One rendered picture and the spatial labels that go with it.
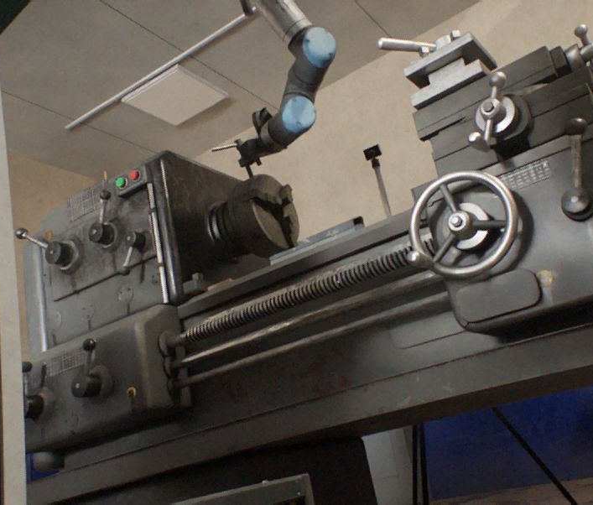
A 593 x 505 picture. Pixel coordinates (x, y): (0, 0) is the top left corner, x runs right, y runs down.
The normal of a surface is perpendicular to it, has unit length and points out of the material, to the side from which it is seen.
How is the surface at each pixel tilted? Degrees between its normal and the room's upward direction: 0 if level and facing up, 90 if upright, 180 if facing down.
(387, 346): 90
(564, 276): 90
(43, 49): 180
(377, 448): 90
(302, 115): 101
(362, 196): 90
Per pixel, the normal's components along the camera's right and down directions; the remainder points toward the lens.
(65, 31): 0.20, 0.93
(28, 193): 0.82, -0.33
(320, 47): 0.33, -0.29
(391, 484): -0.54, -0.17
